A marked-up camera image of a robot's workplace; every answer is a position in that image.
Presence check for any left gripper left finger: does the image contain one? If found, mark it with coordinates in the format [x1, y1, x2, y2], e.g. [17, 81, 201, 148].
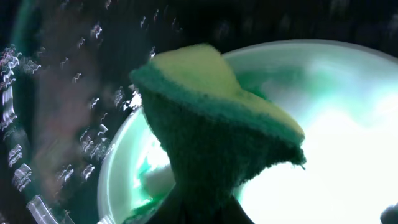
[146, 189, 183, 224]

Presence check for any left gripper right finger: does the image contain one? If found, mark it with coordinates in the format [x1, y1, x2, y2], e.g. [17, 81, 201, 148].
[217, 195, 254, 224]

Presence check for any green scrub sponge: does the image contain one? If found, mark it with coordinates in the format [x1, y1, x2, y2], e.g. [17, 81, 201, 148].
[130, 44, 306, 223]

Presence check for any pale green plate front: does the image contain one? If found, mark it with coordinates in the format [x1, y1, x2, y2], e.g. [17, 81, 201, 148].
[96, 39, 398, 224]

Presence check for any round black serving tray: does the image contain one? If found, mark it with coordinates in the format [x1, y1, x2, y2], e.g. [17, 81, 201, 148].
[1, 0, 397, 223]

